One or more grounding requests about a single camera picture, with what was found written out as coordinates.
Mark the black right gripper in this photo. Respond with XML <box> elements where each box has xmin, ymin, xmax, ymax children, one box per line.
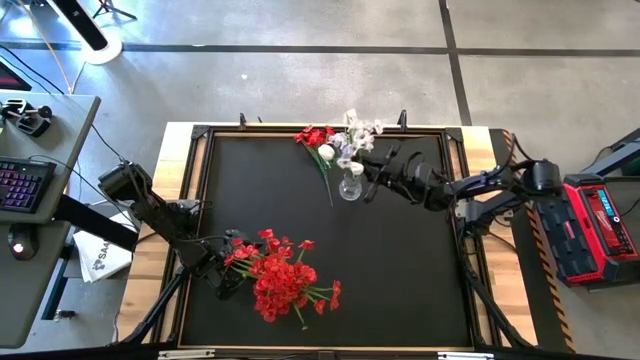
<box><xmin>360</xmin><ymin>144</ymin><xmax>452</xmax><ymax>212</ymax></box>

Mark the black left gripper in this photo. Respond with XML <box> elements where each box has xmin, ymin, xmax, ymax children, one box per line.
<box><xmin>193</xmin><ymin>228</ymin><xmax>252</xmax><ymax>302</ymax></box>

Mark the large red flower bunch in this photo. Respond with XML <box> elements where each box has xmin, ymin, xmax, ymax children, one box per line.
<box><xmin>223</xmin><ymin>228</ymin><xmax>317</xmax><ymax>266</ymax></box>

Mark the pale blue flower spray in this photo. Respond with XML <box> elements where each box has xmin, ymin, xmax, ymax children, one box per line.
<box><xmin>335</xmin><ymin>149</ymin><xmax>366</xmax><ymax>177</ymax></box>

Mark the white flower bunch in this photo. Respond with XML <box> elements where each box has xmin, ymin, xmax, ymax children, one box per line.
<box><xmin>341</xmin><ymin>108</ymin><xmax>385</xmax><ymax>152</ymax></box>

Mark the dense red flower bunch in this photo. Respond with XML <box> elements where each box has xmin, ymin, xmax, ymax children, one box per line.
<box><xmin>248</xmin><ymin>257</ymin><xmax>344</xmax><ymax>332</ymax></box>

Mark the clear cut glass vase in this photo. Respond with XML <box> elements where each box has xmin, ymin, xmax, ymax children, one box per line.
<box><xmin>338</xmin><ymin>169</ymin><xmax>364</xmax><ymax>202</ymax></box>

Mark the small red flower bunch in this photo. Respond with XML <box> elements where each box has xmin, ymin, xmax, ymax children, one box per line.
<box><xmin>293</xmin><ymin>124</ymin><xmax>336</xmax><ymax>207</ymax></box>

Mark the white paper sheet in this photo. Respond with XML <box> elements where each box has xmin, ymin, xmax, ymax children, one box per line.
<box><xmin>73</xmin><ymin>209</ymin><xmax>144</xmax><ymax>284</ymax></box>

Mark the black metal beam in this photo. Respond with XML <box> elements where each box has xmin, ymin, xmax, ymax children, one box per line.
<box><xmin>52</xmin><ymin>193</ymin><xmax>140</xmax><ymax>253</ymax></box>

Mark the black hazard striped ramp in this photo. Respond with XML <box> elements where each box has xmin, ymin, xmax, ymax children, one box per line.
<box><xmin>488</xmin><ymin>127</ymin><xmax>577</xmax><ymax>354</ymax></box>

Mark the grey office desk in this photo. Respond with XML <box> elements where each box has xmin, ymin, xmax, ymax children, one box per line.
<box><xmin>0</xmin><ymin>92</ymin><xmax>101</xmax><ymax>349</ymax></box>

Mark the black computer mouse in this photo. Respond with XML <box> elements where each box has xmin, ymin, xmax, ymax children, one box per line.
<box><xmin>7</xmin><ymin>223</ymin><xmax>40</xmax><ymax>262</ymax></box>

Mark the red black power station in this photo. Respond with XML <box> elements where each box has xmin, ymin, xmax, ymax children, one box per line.
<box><xmin>532</xmin><ymin>172</ymin><xmax>640</xmax><ymax>290</ymax></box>

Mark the black backlit keyboard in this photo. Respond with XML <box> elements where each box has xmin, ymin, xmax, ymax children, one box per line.
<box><xmin>0</xmin><ymin>157</ymin><xmax>57</xmax><ymax>214</ymax></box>

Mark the black metal stand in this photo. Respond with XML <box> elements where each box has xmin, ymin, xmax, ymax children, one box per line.
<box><xmin>579</xmin><ymin>127</ymin><xmax>640</xmax><ymax>177</ymax></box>

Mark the black desk clamp device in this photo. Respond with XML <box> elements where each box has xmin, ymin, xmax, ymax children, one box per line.
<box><xmin>0</xmin><ymin>98</ymin><xmax>54</xmax><ymax>139</ymax></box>

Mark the white round base stand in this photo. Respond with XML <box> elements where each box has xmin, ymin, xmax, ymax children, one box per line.
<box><xmin>47</xmin><ymin>0</ymin><xmax>124</xmax><ymax>66</ymax></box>

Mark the black tripod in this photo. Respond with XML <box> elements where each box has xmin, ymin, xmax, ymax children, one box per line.
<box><xmin>92</xmin><ymin>0</ymin><xmax>139</xmax><ymax>21</ymax></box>

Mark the dark screen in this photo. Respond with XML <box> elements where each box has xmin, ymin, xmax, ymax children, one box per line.
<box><xmin>0</xmin><ymin>59</ymin><xmax>34</xmax><ymax>92</ymax></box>

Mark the wooden and metal frame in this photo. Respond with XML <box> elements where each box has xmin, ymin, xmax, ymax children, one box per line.
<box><xmin>175</xmin><ymin>122</ymin><xmax>475</xmax><ymax>351</ymax></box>

